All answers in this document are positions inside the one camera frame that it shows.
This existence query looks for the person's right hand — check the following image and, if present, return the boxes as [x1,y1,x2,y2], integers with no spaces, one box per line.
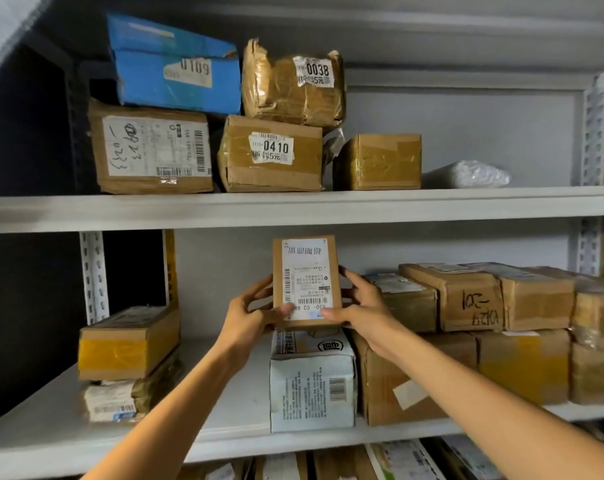
[319,267,408,361]

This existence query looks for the person's left hand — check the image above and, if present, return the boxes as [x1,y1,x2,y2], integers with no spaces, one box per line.
[215,274,296,365]

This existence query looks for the small cardboard box white label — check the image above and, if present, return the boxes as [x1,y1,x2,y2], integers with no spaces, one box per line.
[273,235,342,329]

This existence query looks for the cardboard box with black handwriting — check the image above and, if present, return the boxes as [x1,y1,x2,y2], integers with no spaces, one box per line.
[399,263,505,333]

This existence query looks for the yellow fronted box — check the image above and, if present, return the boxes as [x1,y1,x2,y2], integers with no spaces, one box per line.
[77,305,181,381]

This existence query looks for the white metal shelf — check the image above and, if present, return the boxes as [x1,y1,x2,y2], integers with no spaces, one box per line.
[0,0,604,480]

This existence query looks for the small taped box 0461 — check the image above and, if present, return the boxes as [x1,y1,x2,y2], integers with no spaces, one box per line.
[333,133,422,191]

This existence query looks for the taped brown parcel 0410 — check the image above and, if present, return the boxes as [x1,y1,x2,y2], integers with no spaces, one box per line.
[217,114,324,193]

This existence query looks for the small white plastic bag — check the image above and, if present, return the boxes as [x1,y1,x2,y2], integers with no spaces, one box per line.
[424,160,512,189]

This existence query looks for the brown box handwritten white label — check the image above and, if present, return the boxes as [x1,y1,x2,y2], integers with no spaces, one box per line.
[87,98,214,195]

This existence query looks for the taped brown parcel 0038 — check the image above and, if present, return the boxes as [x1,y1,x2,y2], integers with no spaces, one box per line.
[241,38,346,128]

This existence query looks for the person's right forearm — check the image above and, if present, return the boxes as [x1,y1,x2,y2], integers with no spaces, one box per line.
[381,332,604,480]

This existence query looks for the person's left forearm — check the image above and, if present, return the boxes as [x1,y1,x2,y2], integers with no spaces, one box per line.
[81,342,243,480]

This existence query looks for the green and white carton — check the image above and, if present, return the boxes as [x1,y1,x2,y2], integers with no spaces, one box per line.
[364,439,448,480]

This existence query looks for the small taped cardboard parcel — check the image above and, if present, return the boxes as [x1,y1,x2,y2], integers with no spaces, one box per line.
[311,444,378,480]

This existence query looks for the box with yellow tape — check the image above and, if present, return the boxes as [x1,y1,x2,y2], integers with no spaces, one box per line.
[474,329,572,407]

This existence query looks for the blue checkered cardboard box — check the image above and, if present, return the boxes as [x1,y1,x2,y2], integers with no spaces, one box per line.
[434,434,505,480]

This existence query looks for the large dusty cardboard box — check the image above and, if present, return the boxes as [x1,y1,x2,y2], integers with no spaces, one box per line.
[531,267,604,351]

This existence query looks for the silver softbox light reflector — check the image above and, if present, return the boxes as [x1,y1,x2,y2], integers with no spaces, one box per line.
[0,0,53,85]

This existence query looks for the small box two labels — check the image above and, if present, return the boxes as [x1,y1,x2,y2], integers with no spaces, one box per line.
[569,342,604,405]

